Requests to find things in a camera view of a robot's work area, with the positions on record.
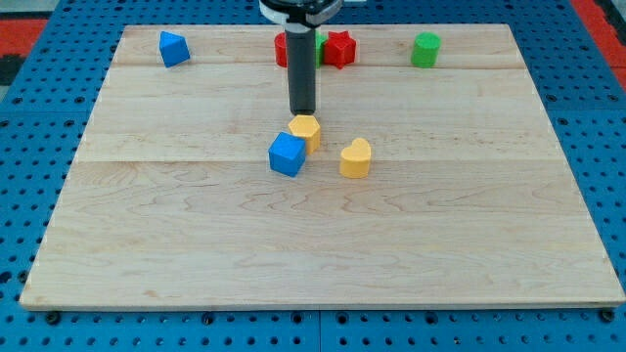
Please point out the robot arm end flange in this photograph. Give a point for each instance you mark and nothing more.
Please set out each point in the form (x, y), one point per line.
(309, 13)

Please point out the blue cube block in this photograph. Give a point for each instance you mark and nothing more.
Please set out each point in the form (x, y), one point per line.
(287, 154)

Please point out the blue triangle block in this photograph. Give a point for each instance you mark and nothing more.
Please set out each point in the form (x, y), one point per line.
(173, 49)

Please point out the yellow heart block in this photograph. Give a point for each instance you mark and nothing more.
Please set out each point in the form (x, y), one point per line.
(355, 160)

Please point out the yellow hexagon block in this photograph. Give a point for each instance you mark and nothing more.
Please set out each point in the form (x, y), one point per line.
(308, 128)

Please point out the red star block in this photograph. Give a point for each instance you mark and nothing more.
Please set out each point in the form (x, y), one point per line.
(339, 49)

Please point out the wooden board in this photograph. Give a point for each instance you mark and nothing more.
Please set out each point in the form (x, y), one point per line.
(170, 203)

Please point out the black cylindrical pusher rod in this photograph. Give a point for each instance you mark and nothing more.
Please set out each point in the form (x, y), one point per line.
(301, 59)

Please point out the red round block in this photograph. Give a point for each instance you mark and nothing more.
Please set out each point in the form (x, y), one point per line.
(280, 49)

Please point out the green block behind rod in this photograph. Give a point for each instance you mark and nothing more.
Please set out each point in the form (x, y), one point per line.
(320, 41)

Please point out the green cylinder block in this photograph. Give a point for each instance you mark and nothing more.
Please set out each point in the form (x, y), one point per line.
(425, 51)

